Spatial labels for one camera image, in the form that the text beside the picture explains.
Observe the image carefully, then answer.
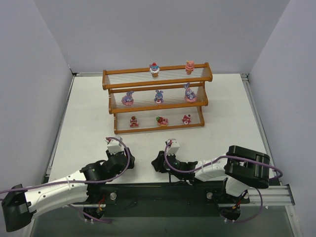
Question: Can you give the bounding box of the strawberry bear tart toy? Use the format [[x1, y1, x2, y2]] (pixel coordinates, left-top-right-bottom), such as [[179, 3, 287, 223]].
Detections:
[[156, 117, 168, 126]]

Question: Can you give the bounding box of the red bear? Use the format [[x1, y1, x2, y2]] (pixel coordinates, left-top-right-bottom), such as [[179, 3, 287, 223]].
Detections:
[[130, 116, 139, 128]]

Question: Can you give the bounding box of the pink bear with cream hat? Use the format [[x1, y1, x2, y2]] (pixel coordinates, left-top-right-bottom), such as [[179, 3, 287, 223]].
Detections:
[[182, 114, 191, 125]]

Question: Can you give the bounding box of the purple bunny holding cake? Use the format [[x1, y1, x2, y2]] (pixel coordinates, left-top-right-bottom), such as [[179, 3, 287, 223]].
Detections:
[[154, 90, 163, 105]]

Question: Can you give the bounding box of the purple bunny sitting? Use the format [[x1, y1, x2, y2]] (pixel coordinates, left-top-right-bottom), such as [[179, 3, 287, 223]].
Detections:
[[184, 82, 197, 103]]

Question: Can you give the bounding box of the blue red cupcake toy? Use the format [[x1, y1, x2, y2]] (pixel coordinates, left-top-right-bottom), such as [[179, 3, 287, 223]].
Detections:
[[149, 62, 160, 78]]

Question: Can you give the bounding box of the pink round bear toy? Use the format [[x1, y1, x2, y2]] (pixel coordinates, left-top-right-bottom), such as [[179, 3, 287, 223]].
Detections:
[[185, 60, 195, 75]]

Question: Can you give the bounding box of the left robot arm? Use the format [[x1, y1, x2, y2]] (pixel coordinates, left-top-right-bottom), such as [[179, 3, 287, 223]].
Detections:
[[1, 148, 135, 232]]

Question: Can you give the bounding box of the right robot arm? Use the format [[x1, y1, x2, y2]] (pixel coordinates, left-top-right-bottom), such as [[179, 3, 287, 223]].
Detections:
[[151, 145, 270, 197]]

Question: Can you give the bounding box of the wooden three-tier shelf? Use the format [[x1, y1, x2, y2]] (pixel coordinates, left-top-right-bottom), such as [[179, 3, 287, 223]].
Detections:
[[102, 61, 213, 134]]

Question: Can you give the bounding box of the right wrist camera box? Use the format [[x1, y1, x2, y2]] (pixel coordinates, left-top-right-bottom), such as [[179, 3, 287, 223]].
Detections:
[[165, 138, 180, 156]]

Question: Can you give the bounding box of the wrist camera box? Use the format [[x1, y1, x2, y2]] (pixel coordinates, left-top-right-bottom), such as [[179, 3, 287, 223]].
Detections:
[[165, 138, 180, 156], [105, 136, 124, 155]]

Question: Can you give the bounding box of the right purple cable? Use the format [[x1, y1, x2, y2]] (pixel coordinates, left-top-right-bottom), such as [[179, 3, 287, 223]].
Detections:
[[164, 142, 283, 181]]

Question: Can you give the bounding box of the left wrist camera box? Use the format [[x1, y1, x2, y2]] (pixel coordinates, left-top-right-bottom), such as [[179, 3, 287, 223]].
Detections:
[[105, 136, 124, 155]]

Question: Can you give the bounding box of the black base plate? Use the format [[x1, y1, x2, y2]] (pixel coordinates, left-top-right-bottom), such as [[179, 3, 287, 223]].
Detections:
[[83, 181, 250, 219]]

